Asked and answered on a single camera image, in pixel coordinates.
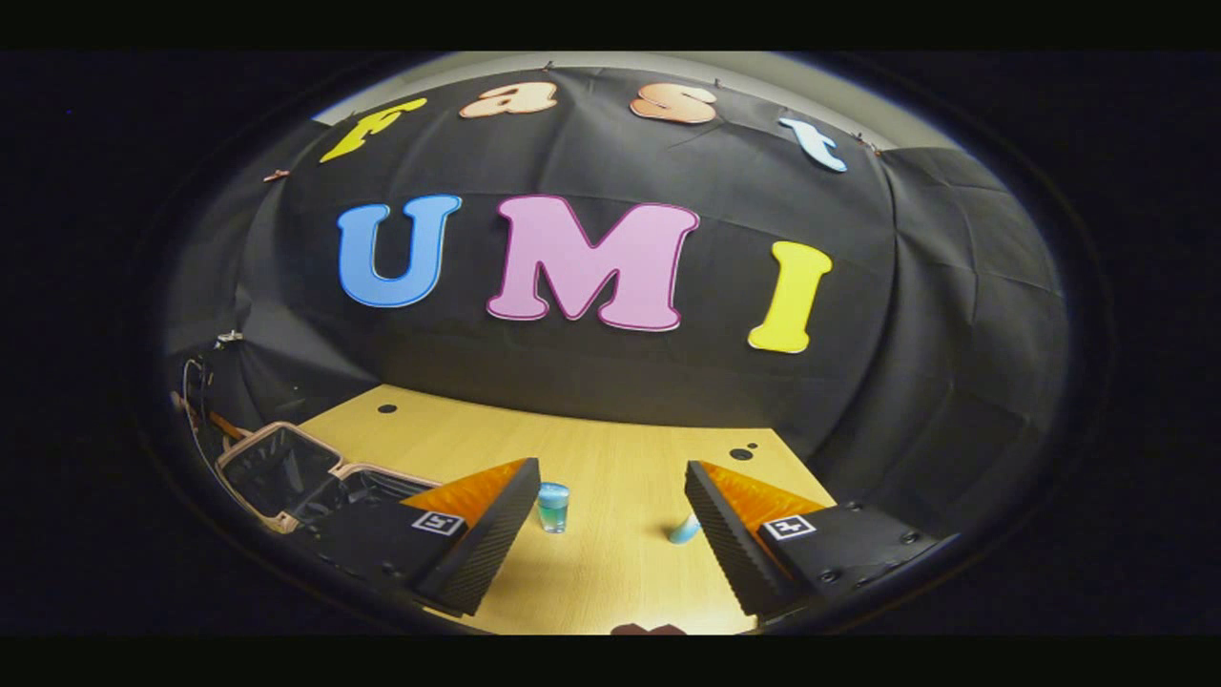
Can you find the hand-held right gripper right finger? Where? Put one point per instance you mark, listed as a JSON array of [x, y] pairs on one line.
[[730, 544]]

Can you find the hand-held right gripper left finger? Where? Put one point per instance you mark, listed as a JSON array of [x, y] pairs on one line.
[[496, 534]]

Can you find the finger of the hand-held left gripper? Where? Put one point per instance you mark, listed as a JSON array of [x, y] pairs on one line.
[[229, 426]]

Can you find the white and blue tube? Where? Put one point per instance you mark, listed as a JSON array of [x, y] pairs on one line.
[[683, 530]]

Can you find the blue bottle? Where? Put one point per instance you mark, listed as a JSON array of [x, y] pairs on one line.
[[552, 508]]

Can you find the black backdrop cloth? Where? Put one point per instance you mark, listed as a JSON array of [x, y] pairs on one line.
[[906, 315]]

